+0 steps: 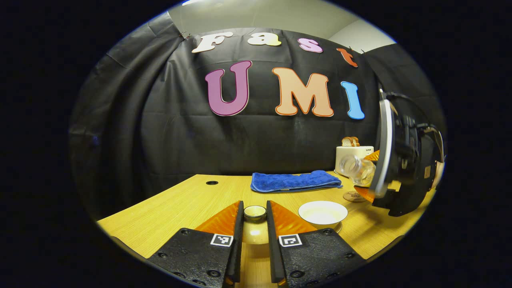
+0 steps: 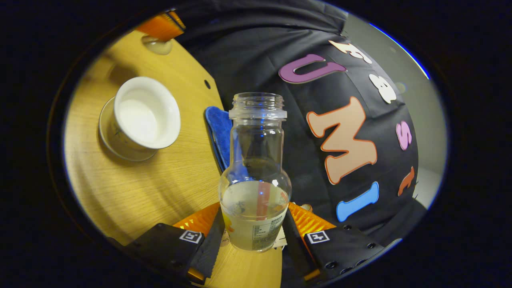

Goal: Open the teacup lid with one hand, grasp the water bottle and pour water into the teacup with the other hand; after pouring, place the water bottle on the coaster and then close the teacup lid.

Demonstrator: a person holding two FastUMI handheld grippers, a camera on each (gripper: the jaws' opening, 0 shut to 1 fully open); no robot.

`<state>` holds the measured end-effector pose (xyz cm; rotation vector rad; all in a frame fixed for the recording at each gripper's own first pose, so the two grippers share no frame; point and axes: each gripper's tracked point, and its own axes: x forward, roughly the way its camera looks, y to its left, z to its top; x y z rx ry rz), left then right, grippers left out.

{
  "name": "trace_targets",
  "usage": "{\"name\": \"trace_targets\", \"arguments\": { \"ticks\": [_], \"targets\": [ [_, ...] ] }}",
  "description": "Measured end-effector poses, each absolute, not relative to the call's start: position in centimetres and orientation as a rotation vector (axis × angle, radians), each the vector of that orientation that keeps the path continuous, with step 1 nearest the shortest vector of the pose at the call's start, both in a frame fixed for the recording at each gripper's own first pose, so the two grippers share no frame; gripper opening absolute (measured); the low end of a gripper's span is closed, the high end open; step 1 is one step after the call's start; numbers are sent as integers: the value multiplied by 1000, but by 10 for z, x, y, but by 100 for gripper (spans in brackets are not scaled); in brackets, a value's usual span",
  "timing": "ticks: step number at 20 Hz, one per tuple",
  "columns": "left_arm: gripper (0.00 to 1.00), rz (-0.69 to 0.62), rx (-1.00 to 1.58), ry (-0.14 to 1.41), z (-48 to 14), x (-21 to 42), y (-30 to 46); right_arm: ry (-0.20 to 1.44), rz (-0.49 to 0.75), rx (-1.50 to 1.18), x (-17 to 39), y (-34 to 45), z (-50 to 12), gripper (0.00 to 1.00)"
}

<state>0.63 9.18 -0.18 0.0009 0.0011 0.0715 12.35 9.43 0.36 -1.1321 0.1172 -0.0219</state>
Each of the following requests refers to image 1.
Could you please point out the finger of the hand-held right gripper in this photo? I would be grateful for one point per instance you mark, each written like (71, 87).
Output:
(366, 194)
(374, 156)

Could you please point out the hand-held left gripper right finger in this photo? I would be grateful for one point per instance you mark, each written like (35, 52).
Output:
(273, 248)

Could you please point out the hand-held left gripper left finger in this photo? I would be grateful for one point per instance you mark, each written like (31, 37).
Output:
(238, 248)

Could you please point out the round brown coaster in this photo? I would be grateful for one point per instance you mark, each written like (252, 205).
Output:
(352, 196)

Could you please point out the clear water bottle yellow label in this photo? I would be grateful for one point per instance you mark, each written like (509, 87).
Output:
(360, 170)

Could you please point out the cream teacup lid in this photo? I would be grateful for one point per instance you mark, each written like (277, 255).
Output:
(255, 234)

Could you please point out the cream teacup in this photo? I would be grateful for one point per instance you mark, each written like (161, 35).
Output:
(322, 214)

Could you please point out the white toaster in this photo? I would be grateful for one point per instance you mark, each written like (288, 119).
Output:
(356, 151)

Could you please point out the toasted bread slice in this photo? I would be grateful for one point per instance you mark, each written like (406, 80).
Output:
(346, 141)
(355, 141)

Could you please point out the blue folded towel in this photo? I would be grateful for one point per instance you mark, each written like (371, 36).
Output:
(296, 182)

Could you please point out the black backdrop cloth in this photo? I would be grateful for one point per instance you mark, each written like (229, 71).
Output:
(280, 144)

